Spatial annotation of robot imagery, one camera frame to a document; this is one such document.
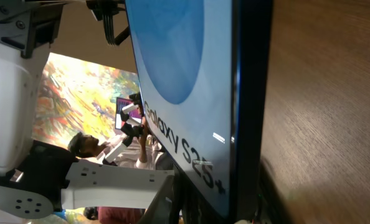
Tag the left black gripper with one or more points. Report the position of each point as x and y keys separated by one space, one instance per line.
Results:
x=104 y=10

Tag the blue Samsung Galaxy smartphone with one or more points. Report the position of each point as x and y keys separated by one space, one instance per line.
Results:
x=202 y=67

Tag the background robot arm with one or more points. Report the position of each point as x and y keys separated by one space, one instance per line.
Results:
x=129 y=132

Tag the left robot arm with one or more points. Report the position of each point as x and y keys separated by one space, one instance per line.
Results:
x=38 y=179

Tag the background monitor screen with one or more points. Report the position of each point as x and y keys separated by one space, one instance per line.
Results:
x=126 y=112

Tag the person in background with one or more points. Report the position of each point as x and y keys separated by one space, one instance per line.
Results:
x=140 y=154

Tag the colourful wall painting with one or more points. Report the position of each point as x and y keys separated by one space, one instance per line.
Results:
x=79 y=96

